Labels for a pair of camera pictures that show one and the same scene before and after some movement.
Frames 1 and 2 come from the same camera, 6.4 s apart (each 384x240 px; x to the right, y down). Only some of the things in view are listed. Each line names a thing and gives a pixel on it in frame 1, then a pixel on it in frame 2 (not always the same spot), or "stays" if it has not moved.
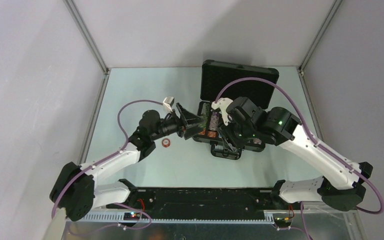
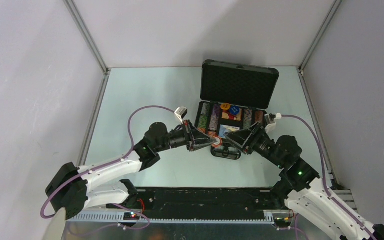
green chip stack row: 205,111 stays
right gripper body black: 237,136 -> 260,145
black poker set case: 222,80 stays
